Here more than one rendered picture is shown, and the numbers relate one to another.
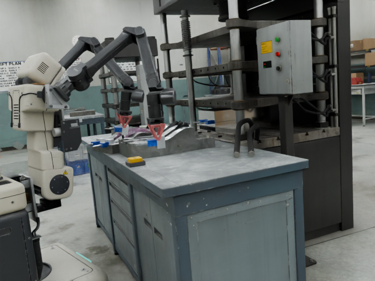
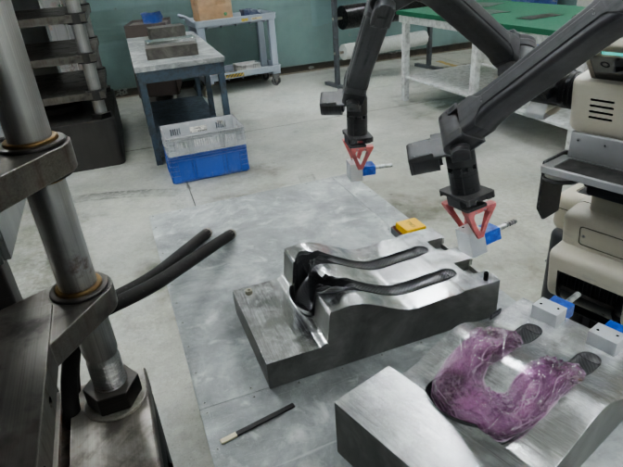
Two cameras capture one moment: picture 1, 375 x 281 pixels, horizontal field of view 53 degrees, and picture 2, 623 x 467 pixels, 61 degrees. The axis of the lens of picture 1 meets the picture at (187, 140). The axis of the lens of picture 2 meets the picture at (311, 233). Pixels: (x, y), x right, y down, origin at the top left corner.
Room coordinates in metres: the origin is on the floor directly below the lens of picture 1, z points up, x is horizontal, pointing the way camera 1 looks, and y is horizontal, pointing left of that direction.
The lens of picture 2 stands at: (3.11, 0.11, 1.51)
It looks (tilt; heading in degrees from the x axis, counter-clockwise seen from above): 28 degrees down; 185
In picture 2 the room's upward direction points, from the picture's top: 5 degrees counter-clockwise
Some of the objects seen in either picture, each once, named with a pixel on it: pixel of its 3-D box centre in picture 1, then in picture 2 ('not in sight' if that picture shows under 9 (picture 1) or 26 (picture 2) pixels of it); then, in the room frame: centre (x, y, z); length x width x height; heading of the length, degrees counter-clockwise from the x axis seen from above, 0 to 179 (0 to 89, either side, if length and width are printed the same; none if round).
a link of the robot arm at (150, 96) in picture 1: (154, 99); (354, 105); (1.65, 0.13, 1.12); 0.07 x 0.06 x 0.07; 81
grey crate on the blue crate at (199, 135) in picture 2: not in sight; (202, 135); (-0.85, -1.03, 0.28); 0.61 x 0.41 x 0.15; 112
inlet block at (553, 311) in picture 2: (102, 145); (561, 307); (2.24, 0.51, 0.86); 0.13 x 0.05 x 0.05; 131
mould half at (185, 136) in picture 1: (166, 139); (361, 287); (2.17, 0.12, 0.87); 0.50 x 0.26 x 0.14; 114
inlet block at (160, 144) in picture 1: (149, 143); (370, 168); (1.65, 0.17, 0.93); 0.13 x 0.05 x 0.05; 103
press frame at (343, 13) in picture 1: (284, 107); not in sight; (3.26, -0.87, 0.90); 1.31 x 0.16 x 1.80; 24
